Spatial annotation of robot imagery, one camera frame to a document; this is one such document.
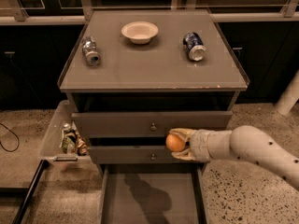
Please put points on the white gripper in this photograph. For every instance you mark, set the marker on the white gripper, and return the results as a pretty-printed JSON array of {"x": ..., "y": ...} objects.
[{"x": 199, "y": 146}]

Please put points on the orange fruit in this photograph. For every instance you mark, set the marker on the orange fruit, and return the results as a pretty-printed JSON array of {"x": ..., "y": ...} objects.
[{"x": 174, "y": 143}]

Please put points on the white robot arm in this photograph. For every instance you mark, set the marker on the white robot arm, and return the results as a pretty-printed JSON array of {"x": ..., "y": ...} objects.
[{"x": 244, "y": 143}]

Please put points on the grey top drawer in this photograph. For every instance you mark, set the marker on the grey top drawer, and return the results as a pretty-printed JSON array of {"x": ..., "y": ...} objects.
[{"x": 146, "y": 124}]

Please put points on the grey drawer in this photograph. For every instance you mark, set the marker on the grey drawer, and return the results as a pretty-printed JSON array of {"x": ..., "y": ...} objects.
[
  {"x": 134, "y": 155},
  {"x": 146, "y": 124},
  {"x": 152, "y": 194}
]

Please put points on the grey middle drawer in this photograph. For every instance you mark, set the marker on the grey middle drawer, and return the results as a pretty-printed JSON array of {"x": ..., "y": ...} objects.
[{"x": 134, "y": 155}]

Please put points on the grey bottom drawer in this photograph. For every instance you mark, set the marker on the grey bottom drawer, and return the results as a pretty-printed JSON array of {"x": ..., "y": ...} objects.
[{"x": 152, "y": 194}]

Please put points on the grey drawer cabinet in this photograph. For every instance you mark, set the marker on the grey drawer cabinet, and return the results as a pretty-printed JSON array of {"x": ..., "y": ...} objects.
[{"x": 153, "y": 77}]

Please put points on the blue soda can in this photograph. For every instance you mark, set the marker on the blue soda can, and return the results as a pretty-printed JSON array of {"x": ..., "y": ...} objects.
[{"x": 194, "y": 46}]

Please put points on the brown snack bag in bin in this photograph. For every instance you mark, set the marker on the brown snack bag in bin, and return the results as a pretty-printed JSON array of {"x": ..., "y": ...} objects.
[{"x": 82, "y": 146}]

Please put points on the green crushed can in bin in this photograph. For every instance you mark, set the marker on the green crushed can in bin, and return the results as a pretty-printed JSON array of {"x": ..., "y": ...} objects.
[{"x": 68, "y": 144}]

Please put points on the white paper bowl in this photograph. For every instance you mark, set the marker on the white paper bowl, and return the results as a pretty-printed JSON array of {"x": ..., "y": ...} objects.
[{"x": 139, "y": 32}]

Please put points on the clear plastic bin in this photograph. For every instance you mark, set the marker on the clear plastic bin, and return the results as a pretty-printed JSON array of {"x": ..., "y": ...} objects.
[{"x": 50, "y": 146}]

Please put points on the silver crushed can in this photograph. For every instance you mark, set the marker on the silver crushed can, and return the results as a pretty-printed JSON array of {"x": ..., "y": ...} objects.
[{"x": 89, "y": 51}]

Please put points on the white post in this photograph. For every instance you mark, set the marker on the white post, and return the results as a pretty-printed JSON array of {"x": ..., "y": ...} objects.
[{"x": 289, "y": 97}]

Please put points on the black floor rail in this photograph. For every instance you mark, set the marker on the black floor rail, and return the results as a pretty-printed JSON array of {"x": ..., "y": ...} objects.
[{"x": 23, "y": 196}]

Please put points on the metal railing frame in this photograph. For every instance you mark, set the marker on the metal railing frame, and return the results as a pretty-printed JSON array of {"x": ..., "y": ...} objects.
[{"x": 80, "y": 11}]

